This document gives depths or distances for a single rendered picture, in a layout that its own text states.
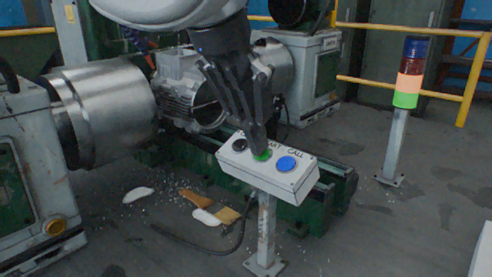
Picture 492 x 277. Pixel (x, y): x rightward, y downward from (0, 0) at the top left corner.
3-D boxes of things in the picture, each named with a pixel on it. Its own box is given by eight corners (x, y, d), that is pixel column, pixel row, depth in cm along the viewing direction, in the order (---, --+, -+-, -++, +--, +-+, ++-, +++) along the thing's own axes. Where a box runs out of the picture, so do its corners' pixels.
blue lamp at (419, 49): (398, 56, 83) (401, 38, 81) (405, 53, 87) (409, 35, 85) (423, 59, 79) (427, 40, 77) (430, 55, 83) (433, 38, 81)
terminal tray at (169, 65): (155, 75, 102) (153, 52, 98) (182, 69, 109) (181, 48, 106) (179, 82, 94) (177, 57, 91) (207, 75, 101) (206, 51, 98)
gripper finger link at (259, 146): (255, 112, 50) (259, 113, 50) (266, 144, 55) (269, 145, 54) (244, 125, 49) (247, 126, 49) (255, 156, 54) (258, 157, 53)
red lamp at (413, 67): (394, 73, 85) (398, 56, 83) (402, 69, 89) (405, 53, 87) (419, 77, 81) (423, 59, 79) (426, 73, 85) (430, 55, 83)
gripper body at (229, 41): (260, -1, 38) (276, 67, 44) (210, -2, 43) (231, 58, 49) (217, 31, 34) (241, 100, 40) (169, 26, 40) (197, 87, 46)
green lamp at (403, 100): (388, 106, 88) (391, 90, 87) (396, 101, 92) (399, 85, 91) (411, 111, 85) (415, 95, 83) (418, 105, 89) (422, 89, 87)
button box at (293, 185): (221, 171, 62) (213, 152, 58) (244, 146, 65) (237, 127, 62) (298, 208, 51) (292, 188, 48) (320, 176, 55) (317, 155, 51)
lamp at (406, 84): (391, 90, 87) (394, 73, 85) (399, 85, 91) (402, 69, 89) (415, 95, 83) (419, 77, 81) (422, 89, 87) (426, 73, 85)
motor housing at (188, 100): (150, 125, 105) (142, 66, 97) (195, 109, 118) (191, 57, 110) (190, 142, 93) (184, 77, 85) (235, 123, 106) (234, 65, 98)
